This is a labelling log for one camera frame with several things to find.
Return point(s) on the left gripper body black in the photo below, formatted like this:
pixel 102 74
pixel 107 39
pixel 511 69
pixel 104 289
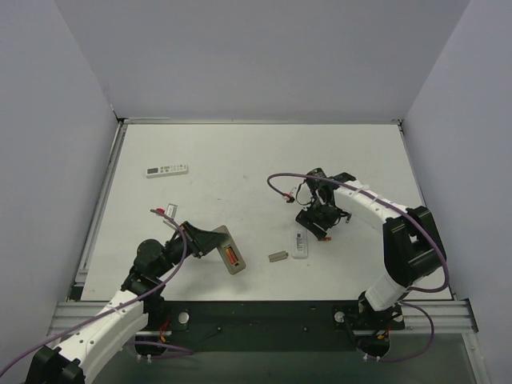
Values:
pixel 196 240

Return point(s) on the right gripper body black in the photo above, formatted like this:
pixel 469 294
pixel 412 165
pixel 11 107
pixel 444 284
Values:
pixel 310 223

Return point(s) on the white remote being loaded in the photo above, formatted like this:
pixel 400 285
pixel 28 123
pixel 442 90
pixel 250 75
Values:
pixel 299 244

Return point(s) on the grey beige remote control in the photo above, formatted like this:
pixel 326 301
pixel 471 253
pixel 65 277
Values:
pixel 229 242

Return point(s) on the grey remote battery cover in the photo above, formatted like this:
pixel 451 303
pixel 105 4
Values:
pixel 279 256

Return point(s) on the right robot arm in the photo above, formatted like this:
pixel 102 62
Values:
pixel 411 246

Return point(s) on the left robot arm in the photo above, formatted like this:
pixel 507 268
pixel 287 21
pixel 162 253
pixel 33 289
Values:
pixel 88 346

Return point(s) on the white remote with display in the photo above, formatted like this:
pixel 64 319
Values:
pixel 166 171

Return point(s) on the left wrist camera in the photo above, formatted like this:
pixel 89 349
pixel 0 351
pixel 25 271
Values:
pixel 167 214

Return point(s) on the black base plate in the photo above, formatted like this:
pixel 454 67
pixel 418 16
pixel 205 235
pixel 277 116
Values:
pixel 317 338

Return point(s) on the aluminium frame rail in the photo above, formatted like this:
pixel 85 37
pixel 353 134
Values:
pixel 448 316

